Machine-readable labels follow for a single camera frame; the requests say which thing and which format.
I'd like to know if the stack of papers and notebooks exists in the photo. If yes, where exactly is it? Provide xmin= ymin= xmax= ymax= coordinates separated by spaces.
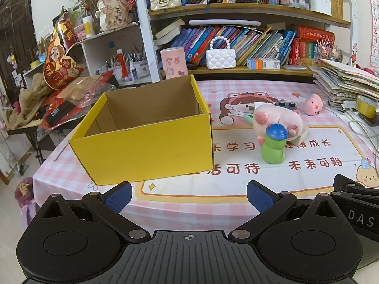
xmin=309 ymin=58 xmax=379 ymax=108

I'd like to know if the yellow cardboard box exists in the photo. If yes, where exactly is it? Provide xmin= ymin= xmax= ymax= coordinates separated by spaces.
xmin=68 ymin=75 xmax=214 ymax=186

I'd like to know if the black keyboard on stand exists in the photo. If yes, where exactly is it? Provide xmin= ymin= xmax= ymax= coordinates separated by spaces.
xmin=6 ymin=109 xmax=60 ymax=166

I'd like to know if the pink plush pig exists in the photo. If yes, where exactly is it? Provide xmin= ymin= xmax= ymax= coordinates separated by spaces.
xmin=252 ymin=104 xmax=305 ymax=142

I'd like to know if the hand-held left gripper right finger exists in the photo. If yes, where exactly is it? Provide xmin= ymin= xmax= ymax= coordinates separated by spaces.
xmin=229 ymin=180 xmax=347 ymax=243

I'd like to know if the alphabet wall poster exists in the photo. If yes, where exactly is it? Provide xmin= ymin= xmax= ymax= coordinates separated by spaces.
xmin=367 ymin=0 xmax=379 ymax=68

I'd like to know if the white block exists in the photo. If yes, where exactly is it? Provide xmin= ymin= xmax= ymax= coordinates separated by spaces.
xmin=292 ymin=126 xmax=309 ymax=147

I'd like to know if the row of red dictionaries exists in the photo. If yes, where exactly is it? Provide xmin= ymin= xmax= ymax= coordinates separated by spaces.
xmin=289 ymin=26 xmax=335 ymax=66

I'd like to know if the clear pen holder with pens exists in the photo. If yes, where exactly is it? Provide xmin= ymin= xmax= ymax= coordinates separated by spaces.
xmin=127 ymin=46 xmax=149 ymax=80

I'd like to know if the black rectangular box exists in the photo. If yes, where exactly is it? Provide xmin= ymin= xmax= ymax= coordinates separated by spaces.
xmin=45 ymin=102 xmax=76 ymax=126

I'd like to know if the brown cloth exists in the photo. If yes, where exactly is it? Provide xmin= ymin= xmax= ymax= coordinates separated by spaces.
xmin=2 ymin=74 xmax=49 ymax=131

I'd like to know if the small pink plush chick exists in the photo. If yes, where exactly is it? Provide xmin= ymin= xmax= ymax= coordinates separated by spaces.
xmin=304 ymin=94 xmax=324 ymax=116

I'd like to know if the black toy car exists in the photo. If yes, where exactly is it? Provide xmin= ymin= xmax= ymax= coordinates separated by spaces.
xmin=274 ymin=99 xmax=298 ymax=111

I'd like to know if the white bottle yellow label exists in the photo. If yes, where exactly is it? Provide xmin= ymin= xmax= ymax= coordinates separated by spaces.
xmin=82 ymin=15 xmax=95 ymax=38

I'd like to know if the green toy figure blue cap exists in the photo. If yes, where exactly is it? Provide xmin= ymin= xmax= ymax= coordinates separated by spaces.
xmin=261 ymin=123 xmax=288 ymax=164

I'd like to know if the white rolled paper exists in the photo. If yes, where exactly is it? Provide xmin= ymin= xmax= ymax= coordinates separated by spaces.
xmin=189 ymin=20 xmax=262 ymax=27

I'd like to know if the cream plush rabbit figure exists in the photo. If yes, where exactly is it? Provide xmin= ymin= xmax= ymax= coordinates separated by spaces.
xmin=96 ymin=0 xmax=132 ymax=31

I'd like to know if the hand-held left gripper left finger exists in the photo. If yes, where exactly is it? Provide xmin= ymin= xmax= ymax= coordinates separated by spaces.
xmin=35 ymin=181 xmax=151 ymax=243

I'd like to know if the leaning white paperback book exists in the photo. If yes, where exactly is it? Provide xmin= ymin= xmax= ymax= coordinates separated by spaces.
xmin=154 ymin=18 xmax=185 ymax=46

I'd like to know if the red festive cartoon decoration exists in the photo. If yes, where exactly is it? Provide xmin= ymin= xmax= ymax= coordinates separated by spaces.
xmin=43 ymin=15 xmax=85 ymax=91

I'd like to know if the row of thick blue books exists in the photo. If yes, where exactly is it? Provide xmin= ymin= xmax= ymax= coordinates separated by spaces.
xmin=170 ymin=25 xmax=298 ymax=67

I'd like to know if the white shelf unit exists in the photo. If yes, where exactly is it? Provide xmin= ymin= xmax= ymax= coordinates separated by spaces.
xmin=22 ymin=0 xmax=162 ymax=89

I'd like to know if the purple bag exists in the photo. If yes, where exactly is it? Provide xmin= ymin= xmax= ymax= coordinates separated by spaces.
xmin=15 ymin=177 xmax=37 ymax=228

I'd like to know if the white cable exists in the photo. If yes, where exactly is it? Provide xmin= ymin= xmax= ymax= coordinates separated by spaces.
xmin=340 ymin=109 xmax=379 ymax=138

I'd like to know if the red foil wrapping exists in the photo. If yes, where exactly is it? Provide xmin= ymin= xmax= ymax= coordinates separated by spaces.
xmin=41 ymin=71 xmax=117 ymax=128

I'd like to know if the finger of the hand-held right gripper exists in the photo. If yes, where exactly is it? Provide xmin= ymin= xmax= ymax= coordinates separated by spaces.
xmin=333 ymin=174 xmax=379 ymax=196

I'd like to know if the wooden bookshelf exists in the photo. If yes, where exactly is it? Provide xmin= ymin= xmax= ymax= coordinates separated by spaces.
xmin=148 ymin=3 xmax=353 ymax=80

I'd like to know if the red and white bottle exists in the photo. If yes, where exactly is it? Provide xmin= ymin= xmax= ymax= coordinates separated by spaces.
xmin=117 ymin=49 xmax=129 ymax=82

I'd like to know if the clear plastic package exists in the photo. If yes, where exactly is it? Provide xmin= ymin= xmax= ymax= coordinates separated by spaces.
xmin=56 ymin=75 xmax=103 ymax=107

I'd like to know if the dark wooden door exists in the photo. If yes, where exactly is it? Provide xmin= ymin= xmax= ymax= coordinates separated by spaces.
xmin=0 ymin=0 xmax=37 ymax=95

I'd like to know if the white quilted pearl-handle handbag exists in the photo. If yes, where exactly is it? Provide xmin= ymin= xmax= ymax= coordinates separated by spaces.
xmin=206 ymin=35 xmax=237 ymax=70

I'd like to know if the orange and white medicine box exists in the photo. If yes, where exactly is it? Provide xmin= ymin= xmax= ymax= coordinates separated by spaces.
xmin=246 ymin=58 xmax=281 ymax=70

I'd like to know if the yellow tape roll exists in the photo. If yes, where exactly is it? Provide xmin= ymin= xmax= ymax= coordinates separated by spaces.
xmin=355 ymin=95 xmax=378 ymax=118

